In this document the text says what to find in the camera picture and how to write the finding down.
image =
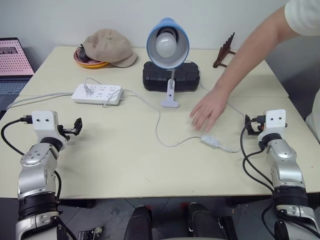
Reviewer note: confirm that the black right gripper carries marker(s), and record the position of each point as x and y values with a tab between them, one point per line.
255	131

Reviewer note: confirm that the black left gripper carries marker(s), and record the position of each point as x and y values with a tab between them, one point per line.
66	130

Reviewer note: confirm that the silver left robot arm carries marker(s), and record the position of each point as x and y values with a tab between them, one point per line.
35	175

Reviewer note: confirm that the person's bare forearm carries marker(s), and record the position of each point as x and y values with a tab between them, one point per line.
255	50

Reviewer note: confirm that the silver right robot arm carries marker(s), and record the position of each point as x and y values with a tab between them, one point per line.
285	170

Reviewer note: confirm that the blue desk lamp white clamp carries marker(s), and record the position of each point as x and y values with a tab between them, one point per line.
170	25

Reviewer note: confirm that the person's bare hand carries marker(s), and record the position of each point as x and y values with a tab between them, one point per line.
208	110

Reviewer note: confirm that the white plug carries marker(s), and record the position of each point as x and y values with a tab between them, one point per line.
87	92

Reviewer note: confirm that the white power strip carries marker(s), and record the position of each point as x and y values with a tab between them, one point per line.
100	96

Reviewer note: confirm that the small black item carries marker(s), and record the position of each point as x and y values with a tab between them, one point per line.
82	53

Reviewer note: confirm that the black plastic box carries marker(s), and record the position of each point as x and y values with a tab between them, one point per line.
187	75

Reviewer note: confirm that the brown wooden stand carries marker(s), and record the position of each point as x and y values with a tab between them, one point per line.
225	48

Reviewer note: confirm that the beige cap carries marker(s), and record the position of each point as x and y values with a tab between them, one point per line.
110	47

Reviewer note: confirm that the laptop with pink screen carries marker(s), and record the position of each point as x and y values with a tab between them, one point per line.
12	60

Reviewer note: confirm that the dark rounded shape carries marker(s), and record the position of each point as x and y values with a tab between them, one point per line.
202	220
138	222

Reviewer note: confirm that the white light bulb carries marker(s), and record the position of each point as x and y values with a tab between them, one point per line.
166	45

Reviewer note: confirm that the white shirt sleeve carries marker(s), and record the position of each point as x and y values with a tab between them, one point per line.
305	15

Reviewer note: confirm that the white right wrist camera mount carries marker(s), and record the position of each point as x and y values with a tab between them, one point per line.
275	120

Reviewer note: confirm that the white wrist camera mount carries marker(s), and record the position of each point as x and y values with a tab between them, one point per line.
45	122
275	120

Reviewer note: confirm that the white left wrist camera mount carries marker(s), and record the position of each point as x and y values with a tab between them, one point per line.
45	122

